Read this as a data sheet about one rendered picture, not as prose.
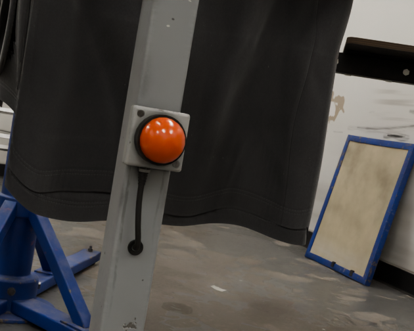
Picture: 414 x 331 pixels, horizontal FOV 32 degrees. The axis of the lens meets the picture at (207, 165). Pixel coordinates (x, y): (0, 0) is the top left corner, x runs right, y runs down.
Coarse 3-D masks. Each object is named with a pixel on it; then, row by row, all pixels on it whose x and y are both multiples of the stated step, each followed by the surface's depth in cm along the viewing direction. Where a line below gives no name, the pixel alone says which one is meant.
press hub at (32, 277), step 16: (0, 192) 216; (16, 224) 213; (16, 240) 213; (32, 240) 217; (0, 256) 214; (16, 256) 214; (32, 256) 219; (0, 272) 214; (16, 272) 214; (32, 272) 226; (0, 288) 211; (16, 288) 212; (32, 288) 217; (48, 304) 228; (0, 320) 205; (16, 320) 207
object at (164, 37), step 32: (160, 0) 59; (192, 0) 60; (160, 32) 59; (192, 32) 60; (160, 64) 60; (128, 96) 62; (160, 96) 60; (128, 128) 59; (128, 160) 58; (128, 192) 60; (160, 192) 61; (128, 224) 60; (160, 224) 61; (128, 256) 61; (96, 288) 63; (128, 288) 61; (96, 320) 62; (128, 320) 61
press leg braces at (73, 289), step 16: (0, 208) 209; (16, 208) 211; (0, 224) 204; (32, 224) 212; (48, 224) 211; (0, 240) 204; (48, 240) 207; (48, 256) 206; (64, 256) 207; (48, 272) 250; (64, 272) 203; (64, 288) 201; (80, 304) 199; (64, 320) 199; (80, 320) 196
